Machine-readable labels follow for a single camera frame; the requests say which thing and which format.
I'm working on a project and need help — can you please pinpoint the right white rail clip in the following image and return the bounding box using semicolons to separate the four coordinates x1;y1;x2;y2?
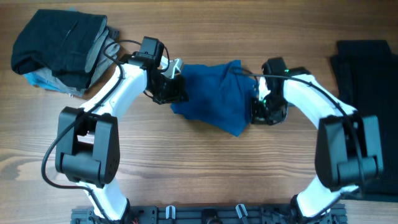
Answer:
236;203;249;224

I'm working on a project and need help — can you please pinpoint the blue polo shirt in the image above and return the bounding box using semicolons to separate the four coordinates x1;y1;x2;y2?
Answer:
170;60;257;137

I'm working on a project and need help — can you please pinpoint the light blue folded garment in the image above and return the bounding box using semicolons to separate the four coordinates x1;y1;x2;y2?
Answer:
23;72;62;92

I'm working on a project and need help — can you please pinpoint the white rail clip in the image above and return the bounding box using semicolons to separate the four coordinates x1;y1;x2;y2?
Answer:
236;203;249;224
165;205;176;220

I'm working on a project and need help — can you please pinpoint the black cable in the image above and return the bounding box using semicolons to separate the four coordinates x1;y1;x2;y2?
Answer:
40;39;171;223
229;67;365;220

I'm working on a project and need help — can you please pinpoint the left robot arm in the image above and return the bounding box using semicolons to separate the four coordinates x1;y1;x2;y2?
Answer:
49;37;188;223

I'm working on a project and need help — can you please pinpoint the left white rail clip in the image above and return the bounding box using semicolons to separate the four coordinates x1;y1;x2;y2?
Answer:
165;205;176;220

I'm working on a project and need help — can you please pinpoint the dark green folded garment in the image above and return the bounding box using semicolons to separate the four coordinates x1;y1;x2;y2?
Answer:
11;9;107;89

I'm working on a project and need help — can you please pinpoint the black garment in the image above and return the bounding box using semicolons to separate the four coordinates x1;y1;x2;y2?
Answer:
330;40;397;202

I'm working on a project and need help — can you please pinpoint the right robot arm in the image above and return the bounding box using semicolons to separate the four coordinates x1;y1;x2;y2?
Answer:
251;57;383;223

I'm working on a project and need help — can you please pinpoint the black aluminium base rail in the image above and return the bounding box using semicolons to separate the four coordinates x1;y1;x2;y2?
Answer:
70;203;348;224

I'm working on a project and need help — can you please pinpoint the right black cable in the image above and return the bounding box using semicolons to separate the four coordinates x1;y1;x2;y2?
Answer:
229;67;365;220

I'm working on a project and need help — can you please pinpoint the left black cable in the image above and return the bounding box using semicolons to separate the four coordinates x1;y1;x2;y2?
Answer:
40;39;171;223

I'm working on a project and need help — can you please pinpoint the grey folded garment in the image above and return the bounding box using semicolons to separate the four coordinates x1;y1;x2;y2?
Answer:
34;27;120;97

